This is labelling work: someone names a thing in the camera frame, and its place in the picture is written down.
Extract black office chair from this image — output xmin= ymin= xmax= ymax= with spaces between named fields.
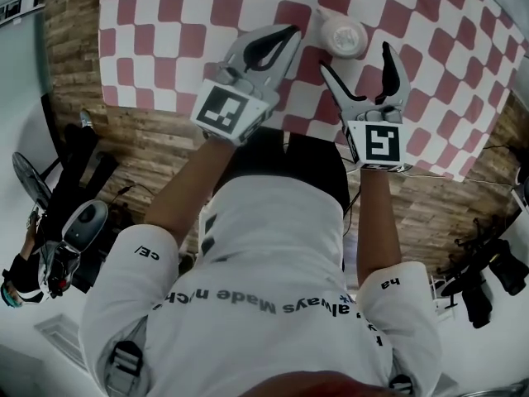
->
xmin=437 ymin=217 xmax=529 ymax=330

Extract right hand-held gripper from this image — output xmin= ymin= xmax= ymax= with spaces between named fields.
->
xmin=319 ymin=41 xmax=411 ymax=174

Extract dark grey gripper device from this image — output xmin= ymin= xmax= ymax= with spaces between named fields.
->
xmin=511 ymin=167 xmax=529 ymax=213

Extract person's right forearm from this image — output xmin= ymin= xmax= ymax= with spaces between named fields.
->
xmin=355 ymin=166 xmax=403 ymax=285

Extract wall photo strip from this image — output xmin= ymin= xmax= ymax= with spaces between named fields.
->
xmin=0 ymin=0 xmax=47 ymax=25

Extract person's left forearm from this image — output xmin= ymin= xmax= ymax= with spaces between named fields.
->
xmin=144 ymin=134 xmax=237 ymax=252

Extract person in white shirt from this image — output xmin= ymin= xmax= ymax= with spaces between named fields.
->
xmin=78 ymin=175 xmax=444 ymax=397

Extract pale pink cup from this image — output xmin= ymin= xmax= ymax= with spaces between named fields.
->
xmin=316 ymin=8 xmax=369 ymax=60

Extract grey strap buckle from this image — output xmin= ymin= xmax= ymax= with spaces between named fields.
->
xmin=106 ymin=339 xmax=145 ymax=390
xmin=388 ymin=373 xmax=415 ymax=393

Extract red white checkered tablecloth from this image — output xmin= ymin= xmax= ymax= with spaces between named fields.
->
xmin=98 ymin=0 xmax=529 ymax=182

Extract person's face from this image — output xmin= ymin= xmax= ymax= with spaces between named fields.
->
xmin=247 ymin=376 xmax=398 ymax=397

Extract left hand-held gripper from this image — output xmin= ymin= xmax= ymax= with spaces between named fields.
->
xmin=189 ymin=23 xmax=303 ymax=146

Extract white wire rack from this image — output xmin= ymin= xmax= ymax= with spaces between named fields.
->
xmin=429 ymin=274 xmax=459 ymax=318

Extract person's black trousers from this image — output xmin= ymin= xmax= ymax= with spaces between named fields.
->
xmin=246 ymin=128 xmax=352 ymax=217

